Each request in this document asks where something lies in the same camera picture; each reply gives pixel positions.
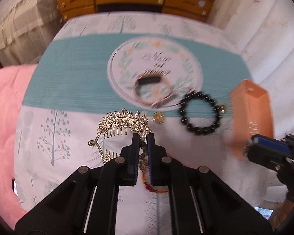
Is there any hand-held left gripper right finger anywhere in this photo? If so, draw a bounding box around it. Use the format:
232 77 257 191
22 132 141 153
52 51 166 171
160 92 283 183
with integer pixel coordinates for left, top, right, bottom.
147 133 272 235

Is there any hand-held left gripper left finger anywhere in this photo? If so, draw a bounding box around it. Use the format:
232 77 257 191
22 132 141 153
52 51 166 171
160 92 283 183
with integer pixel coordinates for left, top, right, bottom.
15 133 141 235

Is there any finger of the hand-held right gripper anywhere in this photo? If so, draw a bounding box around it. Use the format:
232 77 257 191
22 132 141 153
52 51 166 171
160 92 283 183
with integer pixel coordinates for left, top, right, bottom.
251 133 294 163
244 139 294 175

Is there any silver rhinestone jewelry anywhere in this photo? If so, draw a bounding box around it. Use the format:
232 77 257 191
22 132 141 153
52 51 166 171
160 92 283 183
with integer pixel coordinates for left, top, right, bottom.
242 139 251 157

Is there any red braided string bracelet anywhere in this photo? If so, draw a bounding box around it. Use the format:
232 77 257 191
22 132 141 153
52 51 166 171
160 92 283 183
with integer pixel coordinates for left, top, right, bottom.
140 152 168 194

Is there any gold leaf hair comb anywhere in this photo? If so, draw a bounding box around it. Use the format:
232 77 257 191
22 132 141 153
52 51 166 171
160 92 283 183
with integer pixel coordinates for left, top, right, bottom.
88 109 151 173

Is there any orange plastic box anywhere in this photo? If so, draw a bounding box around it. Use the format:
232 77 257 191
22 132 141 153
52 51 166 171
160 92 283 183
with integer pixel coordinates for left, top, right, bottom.
229 79 275 162

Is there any black bead bracelet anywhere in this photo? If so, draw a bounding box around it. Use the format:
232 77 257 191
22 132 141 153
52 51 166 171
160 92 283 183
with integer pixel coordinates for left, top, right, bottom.
178 91 223 136

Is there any white strap fitness band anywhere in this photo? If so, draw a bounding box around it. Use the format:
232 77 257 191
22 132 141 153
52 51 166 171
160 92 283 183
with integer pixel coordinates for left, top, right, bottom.
133 75 179 108

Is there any white leaf print curtain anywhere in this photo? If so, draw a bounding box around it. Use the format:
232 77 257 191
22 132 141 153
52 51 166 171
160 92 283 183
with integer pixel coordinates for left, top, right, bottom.
206 0 294 201

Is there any pink blanket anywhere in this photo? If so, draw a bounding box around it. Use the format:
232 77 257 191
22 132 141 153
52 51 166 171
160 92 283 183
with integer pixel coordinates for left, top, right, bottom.
0 64 40 226

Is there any white lace covered furniture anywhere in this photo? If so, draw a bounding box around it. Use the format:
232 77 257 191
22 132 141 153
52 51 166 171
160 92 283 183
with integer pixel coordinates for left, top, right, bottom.
0 0 64 65

